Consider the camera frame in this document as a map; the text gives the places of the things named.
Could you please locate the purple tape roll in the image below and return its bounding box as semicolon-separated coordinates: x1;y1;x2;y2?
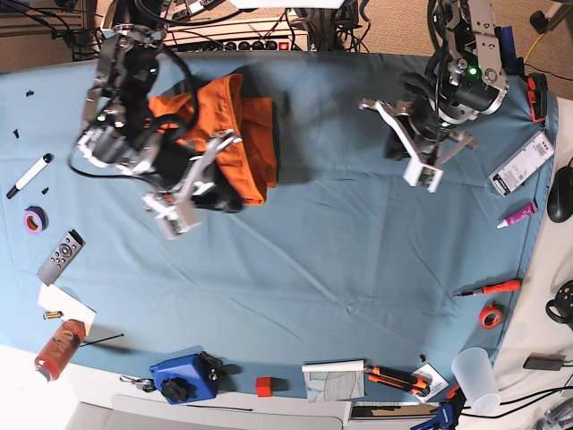
23;206;48;235

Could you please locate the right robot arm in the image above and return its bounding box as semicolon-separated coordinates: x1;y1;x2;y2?
74;1;244;239

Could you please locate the red spray can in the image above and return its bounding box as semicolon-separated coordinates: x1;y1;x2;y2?
34;319;86;383

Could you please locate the orange t-shirt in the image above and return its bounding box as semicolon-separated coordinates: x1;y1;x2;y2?
147;73;278;207

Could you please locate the white booklet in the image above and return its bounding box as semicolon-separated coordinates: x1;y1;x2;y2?
301;359;367;403

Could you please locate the white power strip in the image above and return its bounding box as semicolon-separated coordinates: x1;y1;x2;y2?
164;15;315;52

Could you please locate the blue clamp top right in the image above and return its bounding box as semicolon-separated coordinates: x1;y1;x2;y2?
496;26;524;75

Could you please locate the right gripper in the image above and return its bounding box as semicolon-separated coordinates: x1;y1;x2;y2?
142;129;242;240

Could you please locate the white paper sheet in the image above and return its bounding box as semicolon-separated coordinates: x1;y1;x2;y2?
38;284;97;335

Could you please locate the black computer mouse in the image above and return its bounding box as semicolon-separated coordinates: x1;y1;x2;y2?
547;166;573;223

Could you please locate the black small adapter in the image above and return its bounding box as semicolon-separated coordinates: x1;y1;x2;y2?
523;353;566;371

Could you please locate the blue table cloth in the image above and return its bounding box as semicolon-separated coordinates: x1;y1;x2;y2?
1;53;552;397

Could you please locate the orange black clamp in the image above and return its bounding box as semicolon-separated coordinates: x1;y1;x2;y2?
527;73;548;123

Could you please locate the blue clamp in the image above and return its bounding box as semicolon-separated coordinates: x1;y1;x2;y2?
411;384;466;430
496;26;524;75

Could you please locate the blue clamp bottom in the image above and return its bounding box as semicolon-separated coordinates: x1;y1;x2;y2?
411;384;466;430

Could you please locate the red tape roll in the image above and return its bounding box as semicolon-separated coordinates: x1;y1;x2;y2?
478;303;503;330

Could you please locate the purple glue tube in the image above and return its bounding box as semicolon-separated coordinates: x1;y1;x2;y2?
496;201;537;229

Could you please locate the blue box with knob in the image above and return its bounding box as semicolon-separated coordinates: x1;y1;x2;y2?
149;351;223;405

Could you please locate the red cube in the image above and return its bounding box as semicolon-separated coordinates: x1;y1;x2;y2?
255;377;273;398

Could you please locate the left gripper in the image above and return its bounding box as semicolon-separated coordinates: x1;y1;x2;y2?
359;99;475;193

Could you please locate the black round gadget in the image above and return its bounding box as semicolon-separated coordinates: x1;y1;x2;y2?
545;280;573;328

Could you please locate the black cable tie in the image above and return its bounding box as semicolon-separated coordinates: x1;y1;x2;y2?
80;333;124;348

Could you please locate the grey remote control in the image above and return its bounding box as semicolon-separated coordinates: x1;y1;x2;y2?
37;229;85;286

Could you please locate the clear plastic cup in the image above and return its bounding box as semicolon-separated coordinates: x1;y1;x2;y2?
451;348;501;416

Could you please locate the black white marker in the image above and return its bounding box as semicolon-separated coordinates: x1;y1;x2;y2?
6;153;54;200

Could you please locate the red screwdriver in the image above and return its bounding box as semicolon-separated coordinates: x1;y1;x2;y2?
453;279;522;297

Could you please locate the orange black utility knife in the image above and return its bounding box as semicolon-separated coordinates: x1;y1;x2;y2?
363;365;431;397

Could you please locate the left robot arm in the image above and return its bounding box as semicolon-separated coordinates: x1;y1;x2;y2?
359;1;509;193

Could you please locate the small white card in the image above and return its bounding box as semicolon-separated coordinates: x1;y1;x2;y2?
414;363;449;402

